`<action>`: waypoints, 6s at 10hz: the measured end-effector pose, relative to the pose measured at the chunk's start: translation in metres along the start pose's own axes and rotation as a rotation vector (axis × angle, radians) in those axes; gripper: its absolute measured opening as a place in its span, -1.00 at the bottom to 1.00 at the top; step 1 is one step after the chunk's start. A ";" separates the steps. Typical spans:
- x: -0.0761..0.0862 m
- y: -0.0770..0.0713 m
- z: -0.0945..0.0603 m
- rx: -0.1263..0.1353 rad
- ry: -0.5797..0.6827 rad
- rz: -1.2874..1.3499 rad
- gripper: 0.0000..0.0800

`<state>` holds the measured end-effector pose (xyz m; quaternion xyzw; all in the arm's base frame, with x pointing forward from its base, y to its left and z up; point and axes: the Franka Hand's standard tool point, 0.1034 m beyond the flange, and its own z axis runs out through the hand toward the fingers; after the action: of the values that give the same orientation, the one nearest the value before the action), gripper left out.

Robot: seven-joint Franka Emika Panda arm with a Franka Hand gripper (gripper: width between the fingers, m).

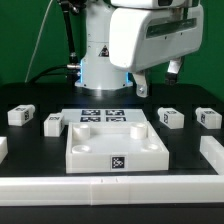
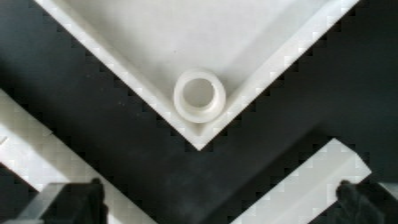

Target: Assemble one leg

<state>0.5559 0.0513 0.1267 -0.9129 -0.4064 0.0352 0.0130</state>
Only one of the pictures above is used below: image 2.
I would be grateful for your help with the white obstacle fence wall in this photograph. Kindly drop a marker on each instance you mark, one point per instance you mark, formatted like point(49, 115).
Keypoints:
point(44, 161)

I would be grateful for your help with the white square tabletop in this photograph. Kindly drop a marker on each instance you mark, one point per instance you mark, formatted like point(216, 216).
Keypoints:
point(198, 51)

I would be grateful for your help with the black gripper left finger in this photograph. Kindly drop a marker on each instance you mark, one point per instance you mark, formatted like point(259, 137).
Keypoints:
point(69, 204)

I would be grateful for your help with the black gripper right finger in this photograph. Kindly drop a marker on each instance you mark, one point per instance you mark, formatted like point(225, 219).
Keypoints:
point(367, 205)

